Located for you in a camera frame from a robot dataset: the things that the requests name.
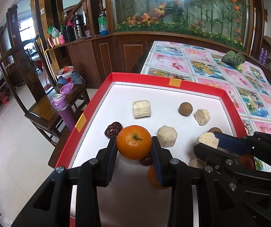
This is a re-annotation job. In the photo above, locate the brown kiwi fruit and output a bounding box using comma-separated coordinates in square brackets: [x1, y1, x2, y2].
[179, 102, 193, 116]
[208, 127, 222, 133]

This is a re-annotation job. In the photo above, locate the orange mandarin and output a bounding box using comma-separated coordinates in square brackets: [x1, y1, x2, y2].
[147, 165, 169, 190]
[116, 125, 152, 160]
[238, 154, 255, 170]

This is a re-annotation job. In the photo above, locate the dark red jujube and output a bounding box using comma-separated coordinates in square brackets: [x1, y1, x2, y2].
[105, 121, 123, 138]
[140, 153, 153, 166]

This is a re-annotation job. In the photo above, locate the floral fruit print tablecloth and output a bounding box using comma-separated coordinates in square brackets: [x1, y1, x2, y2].
[141, 41, 271, 135]

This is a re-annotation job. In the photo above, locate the red white shallow box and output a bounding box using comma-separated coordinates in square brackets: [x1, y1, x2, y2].
[55, 72, 271, 227]

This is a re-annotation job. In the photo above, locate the green leafy vegetable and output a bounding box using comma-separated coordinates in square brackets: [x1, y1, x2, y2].
[221, 50, 245, 72]

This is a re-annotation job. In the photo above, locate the purple spray bottle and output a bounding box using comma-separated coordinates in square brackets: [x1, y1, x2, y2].
[262, 50, 268, 65]
[258, 48, 264, 63]

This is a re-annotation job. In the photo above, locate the dark wooden chair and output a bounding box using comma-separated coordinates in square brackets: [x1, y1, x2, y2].
[0, 34, 91, 147]

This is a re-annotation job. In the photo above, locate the purple thermos bottle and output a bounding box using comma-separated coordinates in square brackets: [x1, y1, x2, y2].
[51, 93, 77, 131]

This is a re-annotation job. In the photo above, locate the green label plastic bottle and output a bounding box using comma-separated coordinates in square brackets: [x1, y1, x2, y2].
[98, 11, 109, 36]

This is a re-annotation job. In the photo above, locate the black thermos flask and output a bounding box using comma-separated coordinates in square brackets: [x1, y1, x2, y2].
[72, 14, 86, 39]

